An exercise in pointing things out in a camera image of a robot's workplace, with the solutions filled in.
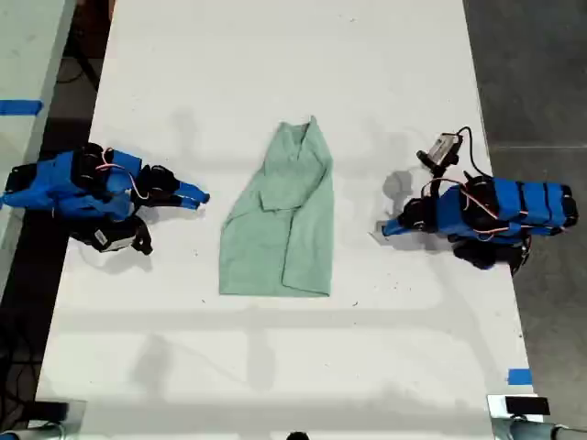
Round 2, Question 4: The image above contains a long blue tape strip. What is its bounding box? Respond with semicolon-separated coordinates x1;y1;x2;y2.
0;98;44;116

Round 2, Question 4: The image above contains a small black box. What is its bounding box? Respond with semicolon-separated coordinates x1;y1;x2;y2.
35;400;71;421
504;396;551;416

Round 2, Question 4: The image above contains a white mounting plate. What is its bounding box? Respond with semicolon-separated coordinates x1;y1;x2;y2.
485;392;552;420

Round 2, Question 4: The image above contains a pale green T-shirt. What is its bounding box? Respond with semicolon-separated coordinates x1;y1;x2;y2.
218;115;335;299

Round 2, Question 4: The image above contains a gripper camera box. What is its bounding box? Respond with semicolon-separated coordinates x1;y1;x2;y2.
68;214;138;255
415;132;461;169

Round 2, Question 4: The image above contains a neighbouring white table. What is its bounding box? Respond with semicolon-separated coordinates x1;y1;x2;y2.
0;0;77;294

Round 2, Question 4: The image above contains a black camera cable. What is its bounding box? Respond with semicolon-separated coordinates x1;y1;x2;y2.
456;125;481;182

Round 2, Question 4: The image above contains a grey metal clamp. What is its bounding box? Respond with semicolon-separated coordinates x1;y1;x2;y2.
0;421;77;440
492;416;587;440

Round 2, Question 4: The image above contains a grey mounting plate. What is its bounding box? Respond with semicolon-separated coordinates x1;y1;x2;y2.
33;398;89;425

